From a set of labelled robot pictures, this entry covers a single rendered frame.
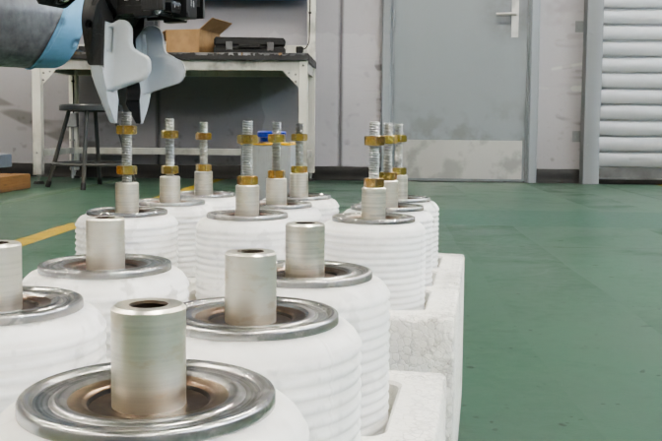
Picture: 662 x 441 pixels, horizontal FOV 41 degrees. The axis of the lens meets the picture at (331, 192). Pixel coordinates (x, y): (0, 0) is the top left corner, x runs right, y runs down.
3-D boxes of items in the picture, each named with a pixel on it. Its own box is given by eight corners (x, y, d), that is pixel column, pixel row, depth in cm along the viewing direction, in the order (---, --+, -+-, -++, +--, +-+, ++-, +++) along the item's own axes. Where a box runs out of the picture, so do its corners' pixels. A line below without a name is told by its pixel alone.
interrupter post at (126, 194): (109, 218, 84) (108, 182, 84) (122, 215, 86) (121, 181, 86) (132, 219, 84) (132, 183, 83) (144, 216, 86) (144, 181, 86)
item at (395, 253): (435, 407, 85) (438, 218, 84) (404, 439, 76) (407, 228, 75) (342, 395, 89) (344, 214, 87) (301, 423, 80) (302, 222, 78)
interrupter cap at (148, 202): (219, 205, 98) (219, 199, 98) (176, 211, 92) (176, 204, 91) (164, 202, 102) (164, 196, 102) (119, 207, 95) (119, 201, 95)
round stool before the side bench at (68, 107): (62, 184, 520) (61, 105, 517) (148, 185, 518) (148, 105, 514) (29, 190, 470) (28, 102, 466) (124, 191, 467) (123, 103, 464)
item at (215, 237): (187, 423, 80) (187, 221, 78) (203, 392, 89) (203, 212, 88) (295, 424, 79) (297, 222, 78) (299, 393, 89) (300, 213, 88)
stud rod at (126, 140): (122, 191, 84) (121, 111, 84) (120, 190, 85) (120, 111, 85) (133, 191, 85) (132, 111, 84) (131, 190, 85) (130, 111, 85)
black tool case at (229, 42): (215, 58, 552) (215, 41, 552) (283, 59, 556) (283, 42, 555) (213, 54, 518) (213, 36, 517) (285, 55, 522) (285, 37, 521)
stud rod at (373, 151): (380, 205, 81) (381, 121, 81) (376, 205, 80) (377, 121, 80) (369, 204, 82) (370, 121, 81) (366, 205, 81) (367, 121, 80)
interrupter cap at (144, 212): (70, 219, 82) (70, 211, 82) (111, 212, 90) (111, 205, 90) (144, 221, 80) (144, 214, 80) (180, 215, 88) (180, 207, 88)
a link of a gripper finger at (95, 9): (92, 61, 79) (99, -36, 79) (77, 61, 79) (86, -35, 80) (123, 72, 83) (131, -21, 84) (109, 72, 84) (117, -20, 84)
